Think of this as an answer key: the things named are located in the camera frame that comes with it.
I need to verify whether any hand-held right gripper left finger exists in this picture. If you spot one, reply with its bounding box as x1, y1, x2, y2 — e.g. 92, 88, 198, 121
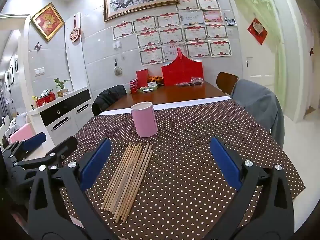
27, 138, 118, 240

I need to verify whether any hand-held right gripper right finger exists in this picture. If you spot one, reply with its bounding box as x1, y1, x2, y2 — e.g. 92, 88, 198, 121
209, 136, 295, 240

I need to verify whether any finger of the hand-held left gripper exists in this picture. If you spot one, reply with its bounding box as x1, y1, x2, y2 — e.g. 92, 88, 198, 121
2, 132, 47, 161
11, 136, 78, 178

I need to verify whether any pile of wooden chopsticks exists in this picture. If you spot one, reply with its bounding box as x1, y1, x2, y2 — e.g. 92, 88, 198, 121
101, 142, 153, 223

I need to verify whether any pink cup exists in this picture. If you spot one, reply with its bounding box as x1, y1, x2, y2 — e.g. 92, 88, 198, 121
130, 101, 158, 138

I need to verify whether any pink cushion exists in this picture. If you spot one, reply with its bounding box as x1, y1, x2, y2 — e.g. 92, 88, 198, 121
9, 124, 34, 143

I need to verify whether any white black sideboard cabinet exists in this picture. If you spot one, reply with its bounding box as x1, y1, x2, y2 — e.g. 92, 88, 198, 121
27, 87, 94, 153

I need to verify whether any brown polka dot tablecloth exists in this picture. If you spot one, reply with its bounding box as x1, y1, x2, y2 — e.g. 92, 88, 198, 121
59, 97, 307, 240

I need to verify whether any potted green plant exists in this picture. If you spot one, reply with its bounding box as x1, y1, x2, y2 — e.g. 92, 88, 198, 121
54, 78, 71, 97

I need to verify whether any black jacket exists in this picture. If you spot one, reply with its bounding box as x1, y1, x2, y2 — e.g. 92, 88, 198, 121
91, 85, 128, 115

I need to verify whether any grey jacket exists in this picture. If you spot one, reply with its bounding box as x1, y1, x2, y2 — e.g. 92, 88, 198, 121
230, 79, 285, 148

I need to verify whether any wooden chair back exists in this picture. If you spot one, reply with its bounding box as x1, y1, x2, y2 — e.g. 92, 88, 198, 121
216, 72, 239, 91

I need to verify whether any green tray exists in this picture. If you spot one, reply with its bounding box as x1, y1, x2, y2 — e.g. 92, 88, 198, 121
138, 84, 158, 92

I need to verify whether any white door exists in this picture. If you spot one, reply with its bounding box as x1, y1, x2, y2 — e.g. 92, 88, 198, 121
241, 0, 278, 90

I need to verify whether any round red fan ornament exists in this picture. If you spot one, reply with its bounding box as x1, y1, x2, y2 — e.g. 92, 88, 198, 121
69, 15, 81, 43

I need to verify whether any framed red gold picture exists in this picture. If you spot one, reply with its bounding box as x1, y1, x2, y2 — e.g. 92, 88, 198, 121
30, 2, 65, 42

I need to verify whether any green curtain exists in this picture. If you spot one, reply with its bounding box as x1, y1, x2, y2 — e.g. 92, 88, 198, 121
225, 0, 284, 100

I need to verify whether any row of small wall frames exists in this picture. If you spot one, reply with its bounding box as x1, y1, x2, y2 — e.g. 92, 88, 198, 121
5, 59, 19, 93

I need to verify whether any grey hanging wall ornament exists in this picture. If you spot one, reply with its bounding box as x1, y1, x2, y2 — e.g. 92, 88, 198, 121
114, 59, 123, 77

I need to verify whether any red gift box with handle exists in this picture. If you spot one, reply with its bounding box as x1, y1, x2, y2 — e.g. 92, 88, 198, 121
161, 48, 203, 86

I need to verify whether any red heart wall decoration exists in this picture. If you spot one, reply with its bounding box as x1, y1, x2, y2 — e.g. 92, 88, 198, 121
247, 18, 268, 45

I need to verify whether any wall of framed certificates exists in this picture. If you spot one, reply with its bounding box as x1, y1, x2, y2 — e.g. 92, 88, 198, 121
112, 0, 233, 65

